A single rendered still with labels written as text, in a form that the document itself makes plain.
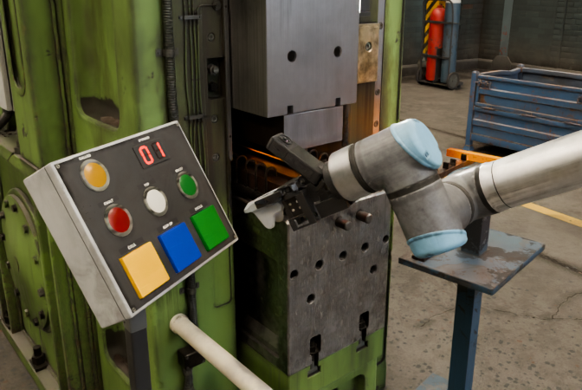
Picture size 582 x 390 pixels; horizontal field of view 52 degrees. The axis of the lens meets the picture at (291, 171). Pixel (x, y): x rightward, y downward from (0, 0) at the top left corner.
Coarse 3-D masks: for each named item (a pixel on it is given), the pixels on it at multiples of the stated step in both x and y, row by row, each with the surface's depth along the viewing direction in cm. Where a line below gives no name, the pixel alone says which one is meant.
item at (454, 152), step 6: (450, 150) 195; (456, 150) 194; (462, 150) 194; (450, 156) 195; (456, 156) 194; (468, 156) 191; (474, 156) 190; (480, 156) 188; (486, 156) 188; (492, 156) 188; (480, 162) 189
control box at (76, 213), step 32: (160, 128) 118; (64, 160) 97; (96, 160) 102; (128, 160) 108; (160, 160) 114; (192, 160) 122; (32, 192) 98; (64, 192) 95; (96, 192) 99; (128, 192) 105; (160, 192) 111; (64, 224) 97; (96, 224) 97; (160, 224) 108; (192, 224) 115; (224, 224) 123; (64, 256) 99; (96, 256) 95; (160, 256) 105; (96, 288) 97; (128, 288) 97; (160, 288) 103
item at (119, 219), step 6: (114, 210) 101; (120, 210) 102; (108, 216) 99; (114, 216) 100; (120, 216) 101; (126, 216) 102; (114, 222) 100; (120, 222) 101; (126, 222) 102; (114, 228) 99; (120, 228) 100; (126, 228) 101
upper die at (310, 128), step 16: (240, 112) 159; (304, 112) 148; (320, 112) 152; (336, 112) 155; (240, 128) 160; (256, 128) 154; (272, 128) 149; (288, 128) 146; (304, 128) 150; (320, 128) 153; (336, 128) 157; (304, 144) 151; (320, 144) 155
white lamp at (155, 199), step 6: (150, 192) 109; (156, 192) 110; (150, 198) 108; (156, 198) 109; (162, 198) 111; (150, 204) 108; (156, 204) 109; (162, 204) 110; (156, 210) 108; (162, 210) 110
